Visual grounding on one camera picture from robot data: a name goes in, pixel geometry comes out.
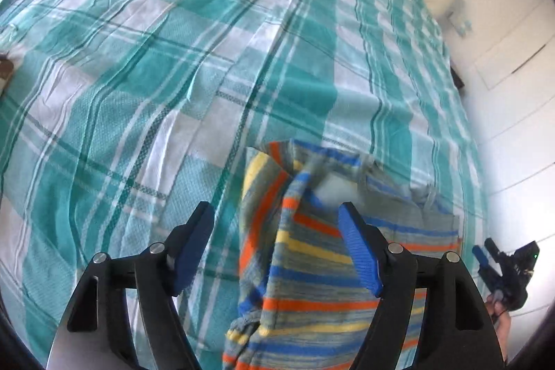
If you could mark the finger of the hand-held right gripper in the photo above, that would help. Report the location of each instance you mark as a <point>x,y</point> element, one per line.
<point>494,251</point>
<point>482,259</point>

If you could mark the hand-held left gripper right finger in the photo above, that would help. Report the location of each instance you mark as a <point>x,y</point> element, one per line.
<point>360,253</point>

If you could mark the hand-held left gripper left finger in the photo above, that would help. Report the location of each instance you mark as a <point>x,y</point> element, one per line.
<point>190,253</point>

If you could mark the striped knit sweater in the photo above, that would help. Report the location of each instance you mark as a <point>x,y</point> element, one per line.
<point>303,266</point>

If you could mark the person's right hand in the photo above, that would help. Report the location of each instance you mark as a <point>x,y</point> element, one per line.
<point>503,326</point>

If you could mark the white wardrobe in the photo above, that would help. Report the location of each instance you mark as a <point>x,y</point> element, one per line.
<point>520,127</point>

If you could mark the teal plaid blanket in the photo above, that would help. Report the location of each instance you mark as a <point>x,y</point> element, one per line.
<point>130,92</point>

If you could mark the wall socket with blue plugs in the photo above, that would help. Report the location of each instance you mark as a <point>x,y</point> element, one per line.
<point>460,19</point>

